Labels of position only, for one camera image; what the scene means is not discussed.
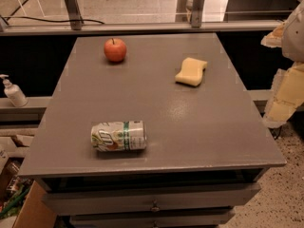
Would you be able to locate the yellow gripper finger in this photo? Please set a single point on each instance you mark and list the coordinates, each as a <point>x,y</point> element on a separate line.
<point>274,39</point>
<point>287,95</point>

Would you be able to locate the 7up soda can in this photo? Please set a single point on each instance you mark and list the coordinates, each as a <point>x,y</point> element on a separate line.
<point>119,136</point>

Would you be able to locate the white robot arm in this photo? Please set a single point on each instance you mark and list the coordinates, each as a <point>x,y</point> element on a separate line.
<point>293,36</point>

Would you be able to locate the yellow sponge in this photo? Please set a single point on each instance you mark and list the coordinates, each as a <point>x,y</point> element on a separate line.
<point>191,71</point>

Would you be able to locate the grey drawer cabinet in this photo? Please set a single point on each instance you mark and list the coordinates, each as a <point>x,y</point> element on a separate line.
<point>206,145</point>

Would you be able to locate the red apple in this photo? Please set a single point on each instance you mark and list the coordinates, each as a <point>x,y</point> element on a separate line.
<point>115,50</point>

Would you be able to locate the metal railing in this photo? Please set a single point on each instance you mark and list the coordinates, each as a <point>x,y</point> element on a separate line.
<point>87,17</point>

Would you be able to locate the white pump bottle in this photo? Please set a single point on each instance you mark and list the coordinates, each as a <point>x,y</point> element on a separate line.
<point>13,92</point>

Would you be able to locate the cardboard box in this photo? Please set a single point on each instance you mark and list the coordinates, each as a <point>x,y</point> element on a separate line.
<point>34,213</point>

